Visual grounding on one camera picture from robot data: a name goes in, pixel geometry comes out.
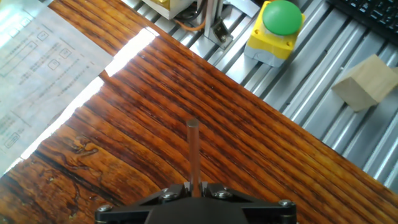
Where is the large wooden block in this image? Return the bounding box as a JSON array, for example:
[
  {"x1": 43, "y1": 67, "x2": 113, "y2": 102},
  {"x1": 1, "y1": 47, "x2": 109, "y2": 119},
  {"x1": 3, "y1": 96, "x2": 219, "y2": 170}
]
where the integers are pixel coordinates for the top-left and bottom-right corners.
[{"x1": 331, "y1": 54, "x2": 398, "y2": 112}]

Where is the clear glass rod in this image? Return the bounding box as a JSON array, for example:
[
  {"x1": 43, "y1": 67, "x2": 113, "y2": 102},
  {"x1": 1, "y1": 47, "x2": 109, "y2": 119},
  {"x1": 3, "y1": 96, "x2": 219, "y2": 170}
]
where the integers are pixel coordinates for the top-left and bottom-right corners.
[{"x1": 186, "y1": 119, "x2": 202, "y2": 198}]

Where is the black keyboard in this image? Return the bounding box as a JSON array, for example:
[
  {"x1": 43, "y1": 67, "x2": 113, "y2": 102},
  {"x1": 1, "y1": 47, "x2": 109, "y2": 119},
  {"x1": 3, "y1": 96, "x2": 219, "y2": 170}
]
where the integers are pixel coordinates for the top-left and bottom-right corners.
[{"x1": 326, "y1": 0, "x2": 398, "y2": 46}]

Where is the orange cable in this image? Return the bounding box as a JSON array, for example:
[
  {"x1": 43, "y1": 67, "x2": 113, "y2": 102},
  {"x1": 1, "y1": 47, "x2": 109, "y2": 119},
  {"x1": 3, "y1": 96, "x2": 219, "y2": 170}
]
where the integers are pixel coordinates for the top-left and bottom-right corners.
[{"x1": 174, "y1": 17, "x2": 208, "y2": 32}]

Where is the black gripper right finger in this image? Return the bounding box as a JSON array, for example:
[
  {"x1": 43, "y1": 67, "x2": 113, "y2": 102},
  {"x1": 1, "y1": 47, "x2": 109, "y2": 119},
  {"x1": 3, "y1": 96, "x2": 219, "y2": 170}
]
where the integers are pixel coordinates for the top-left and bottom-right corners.
[{"x1": 201, "y1": 181, "x2": 297, "y2": 223}]

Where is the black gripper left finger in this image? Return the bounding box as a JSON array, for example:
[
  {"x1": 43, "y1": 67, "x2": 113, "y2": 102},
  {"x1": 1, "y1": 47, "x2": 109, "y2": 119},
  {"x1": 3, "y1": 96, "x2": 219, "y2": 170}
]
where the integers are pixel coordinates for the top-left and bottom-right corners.
[{"x1": 95, "y1": 182, "x2": 192, "y2": 223}]

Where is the printed paper sheet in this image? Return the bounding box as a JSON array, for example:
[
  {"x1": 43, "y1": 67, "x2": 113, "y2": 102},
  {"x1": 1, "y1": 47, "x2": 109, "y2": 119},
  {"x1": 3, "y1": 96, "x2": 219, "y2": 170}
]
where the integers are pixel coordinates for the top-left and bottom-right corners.
[{"x1": 0, "y1": 0, "x2": 114, "y2": 177}]

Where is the white box golden bag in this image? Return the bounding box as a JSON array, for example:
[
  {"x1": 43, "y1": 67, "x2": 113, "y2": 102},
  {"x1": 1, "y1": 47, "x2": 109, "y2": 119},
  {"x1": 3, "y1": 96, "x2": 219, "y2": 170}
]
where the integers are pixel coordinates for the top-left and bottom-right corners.
[{"x1": 141, "y1": 0, "x2": 203, "y2": 20}]

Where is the brown wood grain board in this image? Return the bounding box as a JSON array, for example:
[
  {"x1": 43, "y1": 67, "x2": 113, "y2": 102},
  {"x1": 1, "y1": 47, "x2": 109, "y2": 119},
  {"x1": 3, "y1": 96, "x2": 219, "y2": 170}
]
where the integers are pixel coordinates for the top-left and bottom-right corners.
[{"x1": 0, "y1": 0, "x2": 398, "y2": 224}]

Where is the yellow box green button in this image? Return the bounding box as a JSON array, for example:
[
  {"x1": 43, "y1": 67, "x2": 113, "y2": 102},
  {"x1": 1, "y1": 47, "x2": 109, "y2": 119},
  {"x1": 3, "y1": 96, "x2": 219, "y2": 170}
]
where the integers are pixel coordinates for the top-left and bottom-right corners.
[{"x1": 244, "y1": 0, "x2": 306, "y2": 68}]

